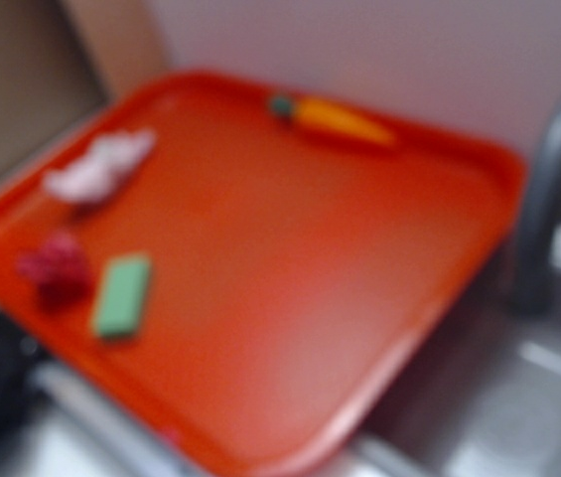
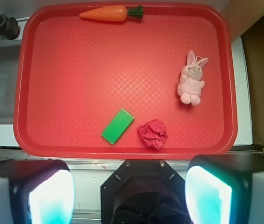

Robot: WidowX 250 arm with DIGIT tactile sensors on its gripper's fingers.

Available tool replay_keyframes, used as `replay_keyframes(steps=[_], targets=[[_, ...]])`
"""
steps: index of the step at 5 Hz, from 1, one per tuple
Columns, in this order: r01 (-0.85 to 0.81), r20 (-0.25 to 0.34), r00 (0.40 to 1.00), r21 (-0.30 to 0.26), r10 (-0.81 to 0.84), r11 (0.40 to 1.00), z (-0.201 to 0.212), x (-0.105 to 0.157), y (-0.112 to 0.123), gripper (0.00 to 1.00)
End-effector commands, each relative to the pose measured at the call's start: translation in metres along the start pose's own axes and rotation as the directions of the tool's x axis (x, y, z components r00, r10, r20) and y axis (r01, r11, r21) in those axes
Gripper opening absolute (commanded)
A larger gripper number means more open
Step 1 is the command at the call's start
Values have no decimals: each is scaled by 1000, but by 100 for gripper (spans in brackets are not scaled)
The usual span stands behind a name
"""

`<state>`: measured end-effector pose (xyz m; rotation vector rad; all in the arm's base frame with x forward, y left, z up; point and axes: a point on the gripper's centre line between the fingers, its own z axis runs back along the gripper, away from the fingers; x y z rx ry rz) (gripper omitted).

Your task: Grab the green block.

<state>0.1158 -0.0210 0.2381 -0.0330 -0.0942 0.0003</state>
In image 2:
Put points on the orange toy carrot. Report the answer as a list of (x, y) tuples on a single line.
[(117, 13)]

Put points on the red plastic tray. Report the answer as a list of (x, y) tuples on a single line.
[(75, 75)]

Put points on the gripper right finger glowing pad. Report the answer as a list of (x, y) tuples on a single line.
[(225, 189)]

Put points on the pink plush bunny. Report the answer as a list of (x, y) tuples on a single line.
[(190, 83)]

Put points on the green rectangular block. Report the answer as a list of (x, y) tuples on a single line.
[(117, 126)]

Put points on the crumpled red paper ball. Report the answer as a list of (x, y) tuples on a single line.
[(153, 133)]

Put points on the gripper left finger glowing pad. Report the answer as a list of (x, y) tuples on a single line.
[(36, 192)]

